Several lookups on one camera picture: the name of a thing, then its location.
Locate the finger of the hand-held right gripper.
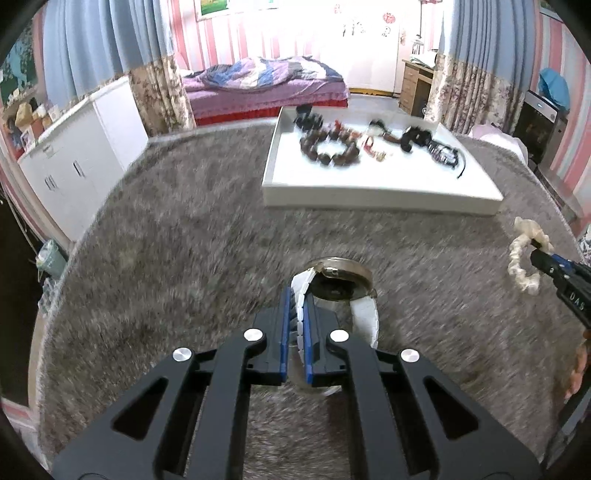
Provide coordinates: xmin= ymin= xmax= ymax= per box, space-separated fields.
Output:
xmin=531 ymin=237 xmax=574 ymax=273
xmin=530 ymin=251 xmax=566 ymax=289

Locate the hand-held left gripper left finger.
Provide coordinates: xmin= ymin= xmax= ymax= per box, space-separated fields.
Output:
xmin=52 ymin=286 xmax=291 ymax=480

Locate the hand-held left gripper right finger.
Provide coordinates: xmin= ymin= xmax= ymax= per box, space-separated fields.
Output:
xmin=305 ymin=295 xmax=542 ymax=480

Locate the cream scrunchie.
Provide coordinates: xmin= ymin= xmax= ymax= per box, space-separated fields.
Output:
xmin=508 ymin=216 xmax=555 ymax=296

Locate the white strap wristwatch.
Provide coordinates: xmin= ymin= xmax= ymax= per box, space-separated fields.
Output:
xmin=291 ymin=258 xmax=380 ymax=398

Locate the mixed bead bracelet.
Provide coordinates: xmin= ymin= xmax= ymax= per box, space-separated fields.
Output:
xmin=427 ymin=143 xmax=467 ymax=180

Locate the white shallow tray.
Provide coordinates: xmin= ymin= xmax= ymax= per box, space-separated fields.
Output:
xmin=261 ymin=105 xmax=504 ymax=217

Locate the brown wooden bead bracelet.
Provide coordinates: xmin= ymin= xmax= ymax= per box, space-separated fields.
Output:
xmin=299 ymin=128 xmax=361 ymax=168

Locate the black hair claw clip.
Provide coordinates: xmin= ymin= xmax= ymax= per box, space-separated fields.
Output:
xmin=294 ymin=105 xmax=324 ymax=130

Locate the jade pendant black cord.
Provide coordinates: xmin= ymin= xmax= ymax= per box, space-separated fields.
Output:
xmin=368 ymin=119 xmax=399 ymax=141

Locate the person's right hand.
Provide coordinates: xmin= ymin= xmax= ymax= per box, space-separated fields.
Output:
xmin=564 ymin=330 xmax=589 ymax=402

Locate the black appliance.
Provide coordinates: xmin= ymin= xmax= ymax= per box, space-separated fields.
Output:
xmin=512 ymin=90 xmax=570 ymax=169

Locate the pink cushion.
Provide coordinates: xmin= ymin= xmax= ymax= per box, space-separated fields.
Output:
xmin=468 ymin=124 xmax=528 ymax=160

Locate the blue cloth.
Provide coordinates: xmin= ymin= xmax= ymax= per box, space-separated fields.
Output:
xmin=538 ymin=68 xmax=571 ymax=112

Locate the blue floral curtain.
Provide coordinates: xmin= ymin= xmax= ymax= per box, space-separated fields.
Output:
xmin=44 ymin=0 xmax=197 ymax=137
xmin=424 ymin=0 xmax=532 ymax=137

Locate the wooden desk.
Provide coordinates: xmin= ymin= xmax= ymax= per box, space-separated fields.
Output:
xmin=399 ymin=58 xmax=437 ymax=116

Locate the purple bed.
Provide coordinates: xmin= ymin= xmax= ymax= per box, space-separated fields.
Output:
xmin=181 ymin=55 xmax=349 ymax=126

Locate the teal cup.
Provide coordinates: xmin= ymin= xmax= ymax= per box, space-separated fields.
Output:
xmin=36 ymin=240 xmax=69 ymax=280

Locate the white cabinet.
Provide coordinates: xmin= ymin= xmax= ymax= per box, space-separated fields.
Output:
xmin=17 ymin=76 xmax=149 ymax=243

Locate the striped purple quilt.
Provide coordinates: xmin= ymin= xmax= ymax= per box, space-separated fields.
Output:
xmin=198 ymin=55 xmax=345 ymax=90

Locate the framed wall picture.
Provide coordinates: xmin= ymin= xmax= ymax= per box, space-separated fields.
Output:
xmin=196 ymin=0 xmax=230 ymax=20

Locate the wall poster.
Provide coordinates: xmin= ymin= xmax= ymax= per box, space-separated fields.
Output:
xmin=0 ymin=39 xmax=40 ymax=109

